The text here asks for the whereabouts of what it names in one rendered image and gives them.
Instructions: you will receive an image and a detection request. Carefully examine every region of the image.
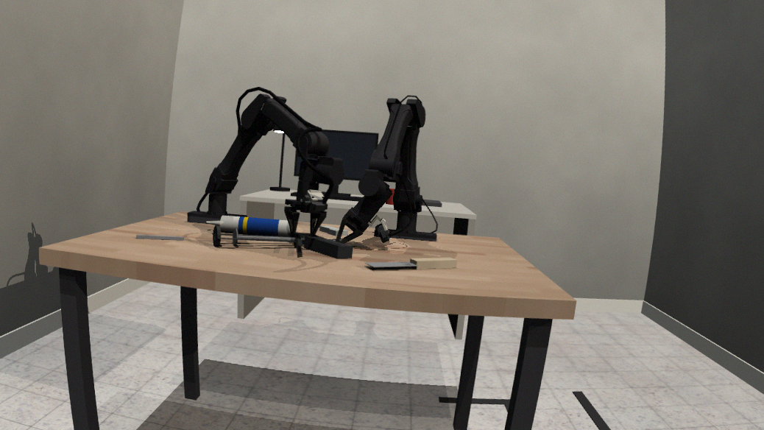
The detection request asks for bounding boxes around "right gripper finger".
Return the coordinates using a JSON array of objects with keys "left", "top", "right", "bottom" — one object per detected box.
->
[
  {"left": 310, "top": 213, "right": 327, "bottom": 235},
  {"left": 284, "top": 209, "right": 300, "bottom": 238}
]

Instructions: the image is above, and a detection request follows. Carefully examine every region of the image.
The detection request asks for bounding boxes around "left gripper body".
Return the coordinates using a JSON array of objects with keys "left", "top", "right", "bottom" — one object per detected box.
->
[{"left": 344, "top": 196, "right": 389, "bottom": 232}]

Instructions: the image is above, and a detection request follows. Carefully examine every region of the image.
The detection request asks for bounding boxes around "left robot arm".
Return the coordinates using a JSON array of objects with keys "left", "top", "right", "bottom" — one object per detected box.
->
[{"left": 358, "top": 98, "right": 437, "bottom": 243}]

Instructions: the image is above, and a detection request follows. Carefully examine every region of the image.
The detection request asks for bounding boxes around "blue cartridge tube with yellow stripe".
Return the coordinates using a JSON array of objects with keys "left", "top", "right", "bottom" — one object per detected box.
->
[{"left": 206, "top": 215, "right": 291, "bottom": 237}]

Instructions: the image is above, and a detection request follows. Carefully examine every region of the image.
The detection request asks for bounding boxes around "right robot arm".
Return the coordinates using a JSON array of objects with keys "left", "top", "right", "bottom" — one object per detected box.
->
[{"left": 188, "top": 94, "right": 344, "bottom": 219}]

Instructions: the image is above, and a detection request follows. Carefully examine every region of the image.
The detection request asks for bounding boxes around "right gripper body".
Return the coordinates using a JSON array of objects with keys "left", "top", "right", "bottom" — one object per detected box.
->
[{"left": 285, "top": 180, "right": 327, "bottom": 214}]

